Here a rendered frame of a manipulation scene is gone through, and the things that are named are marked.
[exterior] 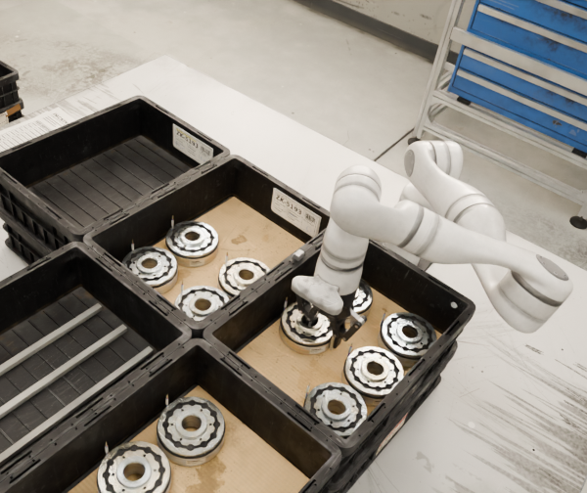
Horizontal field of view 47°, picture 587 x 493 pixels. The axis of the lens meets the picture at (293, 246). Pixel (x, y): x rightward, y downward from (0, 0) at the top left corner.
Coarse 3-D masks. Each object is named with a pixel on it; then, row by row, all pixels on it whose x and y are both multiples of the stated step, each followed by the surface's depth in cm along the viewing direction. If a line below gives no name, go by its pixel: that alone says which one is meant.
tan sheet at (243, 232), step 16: (224, 208) 144; (240, 208) 144; (208, 224) 139; (224, 224) 140; (240, 224) 141; (256, 224) 141; (272, 224) 142; (224, 240) 137; (240, 240) 137; (256, 240) 138; (272, 240) 138; (288, 240) 139; (224, 256) 133; (240, 256) 134; (256, 256) 134; (272, 256) 135; (192, 272) 129; (208, 272) 129; (176, 288) 125
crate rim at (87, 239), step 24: (216, 168) 138; (168, 192) 130; (288, 192) 135; (120, 216) 123; (312, 240) 125; (120, 264) 114; (288, 264) 119; (144, 288) 111; (216, 312) 109; (192, 336) 108
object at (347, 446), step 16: (304, 256) 121; (400, 256) 125; (288, 272) 118; (416, 272) 122; (272, 288) 115; (448, 288) 120; (240, 304) 111; (464, 304) 119; (224, 320) 108; (464, 320) 115; (208, 336) 105; (448, 336) 112; (224, 352) 104; (432, 352) 109; (416, 368) 108; (272, 384) 100; (400, 384) 103; (288, 400) 99; (384, 400) 101; (304, 416) 97; (368, 416) 98; (384, 416) 101; (352, 432) 96; (368, 432) 98; (352, 448) 95
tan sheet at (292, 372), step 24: (384, 312) 128; (408, 312) 128; (264, 336) 120; (360, 336) 122; (264, 360) 116; (288, 360) 116; (312, 360) 117; (336, 360) 118; (288, 384) 113; (312, 384) 113
